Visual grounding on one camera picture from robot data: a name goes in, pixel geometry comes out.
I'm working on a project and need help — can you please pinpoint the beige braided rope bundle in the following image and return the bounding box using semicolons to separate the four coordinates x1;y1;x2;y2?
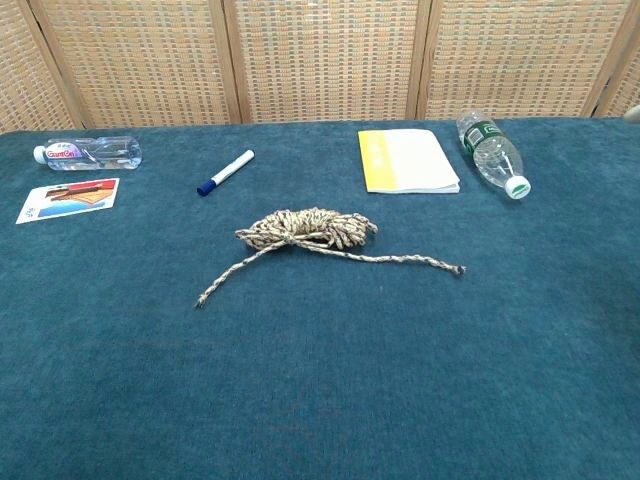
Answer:
194;207;467;309

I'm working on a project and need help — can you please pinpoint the white marker with blue cap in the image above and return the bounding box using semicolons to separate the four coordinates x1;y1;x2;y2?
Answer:
196;149;256;197

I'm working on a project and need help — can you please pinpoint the yellow and white booklet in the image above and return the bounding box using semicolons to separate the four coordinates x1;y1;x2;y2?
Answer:
357;128;461;195

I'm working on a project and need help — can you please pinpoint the blue felt table cover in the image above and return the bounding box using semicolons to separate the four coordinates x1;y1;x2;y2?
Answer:
0;117;640;480

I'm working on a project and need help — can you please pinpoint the woven bamboo screen panel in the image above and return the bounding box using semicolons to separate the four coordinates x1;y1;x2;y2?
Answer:
584;14;640;119
0;0;84;135
407;0;640;121
209;0;441;125
29;0;251;129

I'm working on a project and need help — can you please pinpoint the clear bottle with green label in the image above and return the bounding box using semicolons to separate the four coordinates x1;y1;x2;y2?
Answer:
456;109;532;201

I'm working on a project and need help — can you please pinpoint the clear bottle with red label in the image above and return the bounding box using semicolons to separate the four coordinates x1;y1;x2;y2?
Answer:
33;135;143;172

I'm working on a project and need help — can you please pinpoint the illustrated picture card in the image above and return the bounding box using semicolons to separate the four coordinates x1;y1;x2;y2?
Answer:
15;177;121;225

